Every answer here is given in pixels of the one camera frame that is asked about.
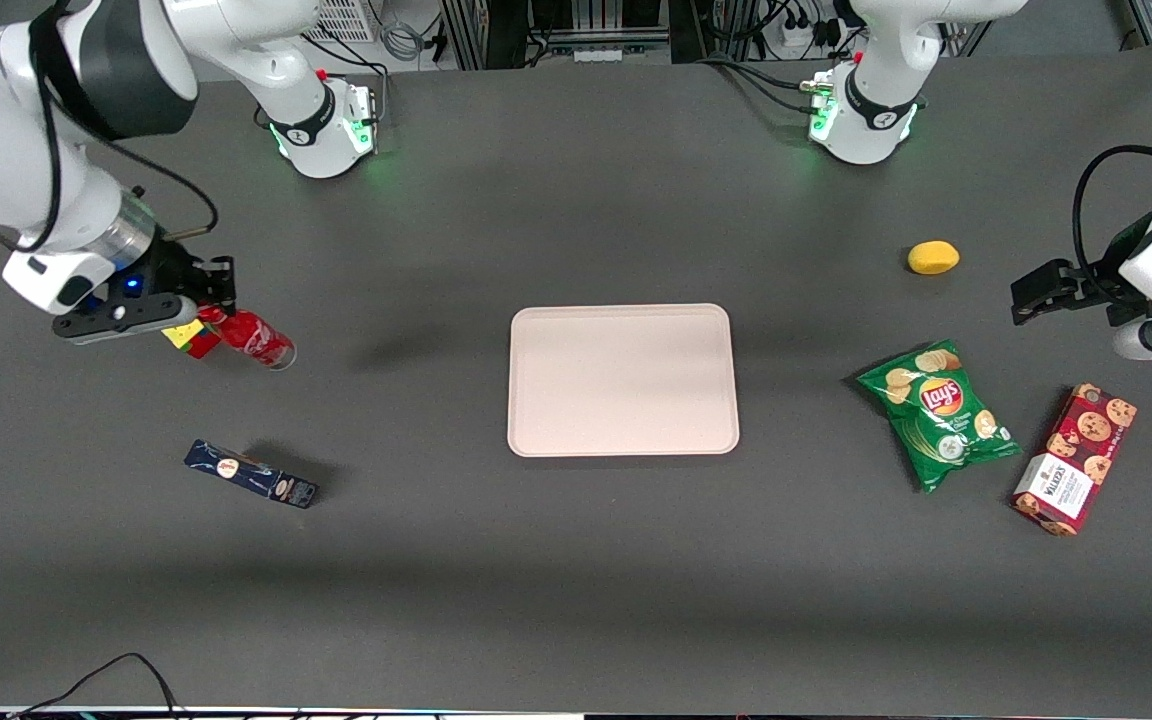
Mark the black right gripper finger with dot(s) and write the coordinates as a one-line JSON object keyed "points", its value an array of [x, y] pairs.
{"points": [[219, 283]]}

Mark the white power strip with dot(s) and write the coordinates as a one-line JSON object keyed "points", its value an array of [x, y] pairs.
{"points": [[801, 38]]}

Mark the red coke bottle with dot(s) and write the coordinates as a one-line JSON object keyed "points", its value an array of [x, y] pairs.
{"points": [[256, 340]]}

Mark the navy blue snack box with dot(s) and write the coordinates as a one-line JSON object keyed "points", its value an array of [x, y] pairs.
{"points": [[251, 474]]}

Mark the red Walkers cookie box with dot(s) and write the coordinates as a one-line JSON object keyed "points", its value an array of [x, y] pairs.
{"points": [[1076, 460]]}

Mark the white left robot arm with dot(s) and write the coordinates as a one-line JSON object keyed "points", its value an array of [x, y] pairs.
{"points": [[871, 120]]}

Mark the white vented box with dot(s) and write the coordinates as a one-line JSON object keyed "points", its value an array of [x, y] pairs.
{"points": [[346, 18]]}

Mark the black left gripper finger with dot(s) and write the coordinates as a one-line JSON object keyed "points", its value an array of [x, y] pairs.
{"points": [[1088, 285], [1036, 288]]}

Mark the red and yellow cube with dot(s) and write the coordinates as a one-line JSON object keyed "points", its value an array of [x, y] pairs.
{"points": [[194, 342]]}

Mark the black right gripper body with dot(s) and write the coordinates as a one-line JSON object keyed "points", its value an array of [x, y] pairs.
{"points": [[172, 272]]}

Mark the green Lays chips bag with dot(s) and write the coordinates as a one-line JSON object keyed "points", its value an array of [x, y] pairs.
{"points": [[936, 415]]}

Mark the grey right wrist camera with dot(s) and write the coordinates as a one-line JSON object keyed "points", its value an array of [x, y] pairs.
{"points": [[121, 318]]}

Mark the yellow lemon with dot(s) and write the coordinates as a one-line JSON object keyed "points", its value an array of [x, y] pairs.
{"points": [[933, 258]]}

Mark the pale pink plastic tray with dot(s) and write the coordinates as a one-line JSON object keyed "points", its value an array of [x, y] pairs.
{"points": [[623, 380]]}

